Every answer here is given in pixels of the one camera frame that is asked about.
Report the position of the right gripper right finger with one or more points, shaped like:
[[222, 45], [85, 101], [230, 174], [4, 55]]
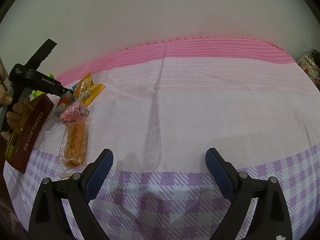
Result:
[[237, 188]]

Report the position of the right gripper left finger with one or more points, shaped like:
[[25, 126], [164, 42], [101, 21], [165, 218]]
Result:
[[81, 188]]

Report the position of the grey seaweed snack packet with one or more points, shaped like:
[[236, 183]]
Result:
[[65, 100]]

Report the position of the pink cake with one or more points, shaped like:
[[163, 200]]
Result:
[[74, 112]]

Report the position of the person left hand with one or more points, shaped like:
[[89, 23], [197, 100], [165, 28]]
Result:
[[16, 103]]

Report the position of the green tissue pack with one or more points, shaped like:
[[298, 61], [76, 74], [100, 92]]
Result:
[[36, 93]]

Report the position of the orange crispy bar packet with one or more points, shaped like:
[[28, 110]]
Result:
[[73, 149]]

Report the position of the gold metal tin box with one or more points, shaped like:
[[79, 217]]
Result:
[[23, 138]]

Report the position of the yellow snack packet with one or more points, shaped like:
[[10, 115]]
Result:
[[86, 91]]

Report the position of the pink purple checked tablecloth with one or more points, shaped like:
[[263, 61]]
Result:
[[165, 104]]

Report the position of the cluttered shelf items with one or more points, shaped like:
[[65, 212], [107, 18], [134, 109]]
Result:
[[309, 62]]

